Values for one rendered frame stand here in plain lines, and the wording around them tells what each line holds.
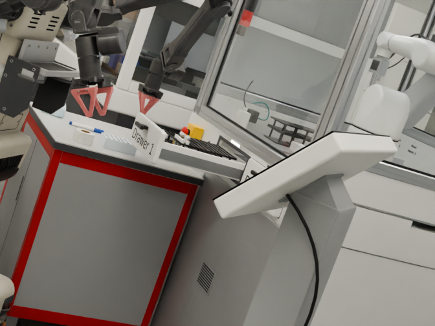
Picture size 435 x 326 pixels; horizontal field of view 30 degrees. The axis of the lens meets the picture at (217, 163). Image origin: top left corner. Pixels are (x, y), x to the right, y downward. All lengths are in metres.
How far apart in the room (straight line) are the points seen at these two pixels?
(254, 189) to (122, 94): 1.92
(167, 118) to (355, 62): 1.44
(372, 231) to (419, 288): 0.31
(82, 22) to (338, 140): 0.78
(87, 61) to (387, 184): 1.03
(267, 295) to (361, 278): 0.77
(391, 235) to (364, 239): 0.10
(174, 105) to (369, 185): 1.37
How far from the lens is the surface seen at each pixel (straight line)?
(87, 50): 2.12
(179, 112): 3.68
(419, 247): 2.75
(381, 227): 2.63
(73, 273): 3.03
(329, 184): 1.89
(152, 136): 2.72
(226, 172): 2.79
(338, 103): 2.42
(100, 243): 3.00
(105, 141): 2.96
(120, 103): 3.59
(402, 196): 2.64
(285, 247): 1.91
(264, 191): 1.72
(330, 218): 1.87
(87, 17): 2.12
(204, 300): 2.87
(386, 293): 2.75
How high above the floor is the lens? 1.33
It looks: 10 degrees down
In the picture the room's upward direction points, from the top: 20 degrees clockwise
